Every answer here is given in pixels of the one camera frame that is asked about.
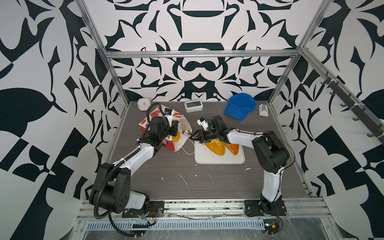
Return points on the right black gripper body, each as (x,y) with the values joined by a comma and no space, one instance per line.
(212,134)

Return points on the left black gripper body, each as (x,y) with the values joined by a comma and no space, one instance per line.
(169,130)

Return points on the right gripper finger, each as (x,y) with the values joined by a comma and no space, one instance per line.
(201,140)
(200,133)

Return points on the sesame oval fake bread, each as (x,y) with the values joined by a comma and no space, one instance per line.
(217,147)

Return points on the red white paper bag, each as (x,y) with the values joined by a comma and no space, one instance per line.
(152,127)

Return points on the orange fake croissant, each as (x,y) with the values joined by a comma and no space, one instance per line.
(233,148)

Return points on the metal white-tipped tongs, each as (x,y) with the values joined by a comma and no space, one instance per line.
(193,136)

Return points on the yellow fake bread roll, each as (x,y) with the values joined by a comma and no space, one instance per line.
(176,138)

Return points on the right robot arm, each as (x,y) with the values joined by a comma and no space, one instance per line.
(270,150)

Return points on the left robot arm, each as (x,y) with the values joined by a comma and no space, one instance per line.
(111,192)

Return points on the white plastic tray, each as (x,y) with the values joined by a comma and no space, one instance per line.
(203,155)

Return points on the white digital clock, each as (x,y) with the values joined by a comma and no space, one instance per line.
(193,106)

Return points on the blue baseball cap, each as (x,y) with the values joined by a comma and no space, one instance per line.
(240,105)

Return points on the small white round clock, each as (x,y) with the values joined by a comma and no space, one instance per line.
(144,104)

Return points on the white power adapter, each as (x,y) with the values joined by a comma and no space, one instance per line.
(263,110)

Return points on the green circuit board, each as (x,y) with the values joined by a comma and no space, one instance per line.
(273,228)

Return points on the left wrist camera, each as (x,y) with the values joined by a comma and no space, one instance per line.
(168,112)

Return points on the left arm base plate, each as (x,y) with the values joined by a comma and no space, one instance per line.
(150,209)

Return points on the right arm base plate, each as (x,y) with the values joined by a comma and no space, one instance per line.
(256,208)

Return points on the white slotted cable duct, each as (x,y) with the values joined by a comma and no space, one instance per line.
(211,224)

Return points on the wall hook rail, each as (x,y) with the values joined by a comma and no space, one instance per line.
(360,110)

